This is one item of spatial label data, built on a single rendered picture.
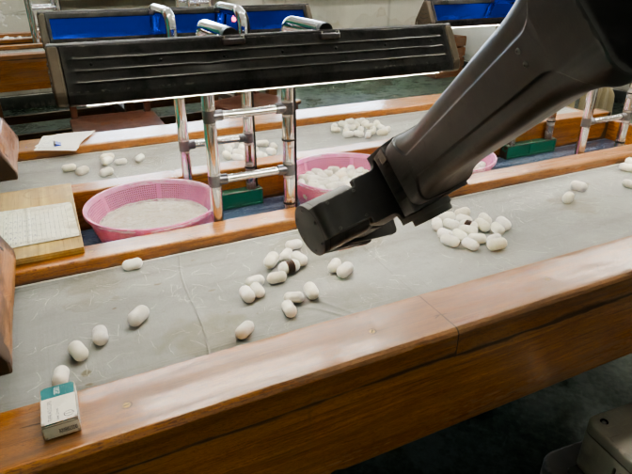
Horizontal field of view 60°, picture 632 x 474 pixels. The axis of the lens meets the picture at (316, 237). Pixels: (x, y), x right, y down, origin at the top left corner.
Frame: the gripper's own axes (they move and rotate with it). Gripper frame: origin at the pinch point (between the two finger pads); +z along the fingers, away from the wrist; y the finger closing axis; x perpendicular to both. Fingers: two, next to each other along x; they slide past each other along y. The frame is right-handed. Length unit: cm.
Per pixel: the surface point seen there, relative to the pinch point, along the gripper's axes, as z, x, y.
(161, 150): 76, -46, 9
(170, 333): 10.3, 6.9, 23.0
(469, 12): 44, -61, -79
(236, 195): 54, -24, -3
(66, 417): -5.2, 13.5, 36.2
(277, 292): 13.3, 4.9, 5.7
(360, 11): 441, -331, -307
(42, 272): 26.5, -8.8, 38.7
